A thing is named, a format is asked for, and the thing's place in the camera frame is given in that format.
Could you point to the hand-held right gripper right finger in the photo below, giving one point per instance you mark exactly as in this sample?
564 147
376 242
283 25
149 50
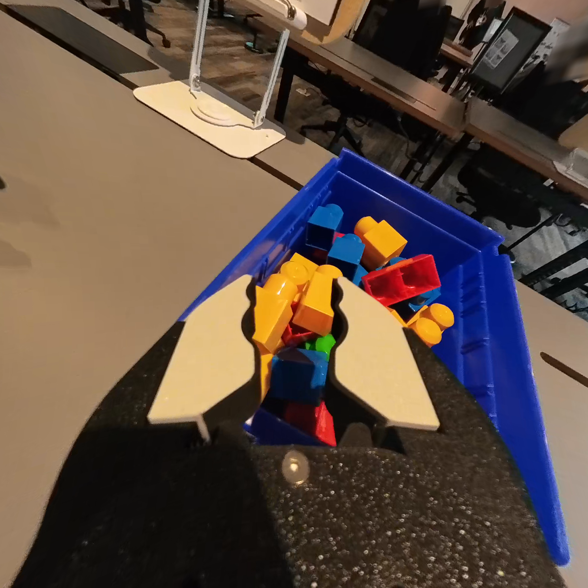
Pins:
381 372

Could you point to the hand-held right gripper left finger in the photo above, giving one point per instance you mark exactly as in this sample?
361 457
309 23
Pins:
206 363

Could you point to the blue plastic storage bin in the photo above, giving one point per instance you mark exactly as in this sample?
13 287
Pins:
477 312

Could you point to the pile of mega blocks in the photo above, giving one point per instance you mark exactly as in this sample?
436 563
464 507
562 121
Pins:
381 243

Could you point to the black office chair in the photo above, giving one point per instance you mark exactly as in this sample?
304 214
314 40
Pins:
505 193
404 32

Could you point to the white desk stand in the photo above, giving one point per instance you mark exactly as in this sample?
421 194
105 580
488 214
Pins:
220 124

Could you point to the wooden desk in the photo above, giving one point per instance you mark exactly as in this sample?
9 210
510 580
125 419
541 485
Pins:
367 69
514 138

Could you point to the clear acrylic holder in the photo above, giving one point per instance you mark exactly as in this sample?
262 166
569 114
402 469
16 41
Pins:
574 167

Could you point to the black framed monitor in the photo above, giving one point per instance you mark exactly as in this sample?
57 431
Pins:
505 50

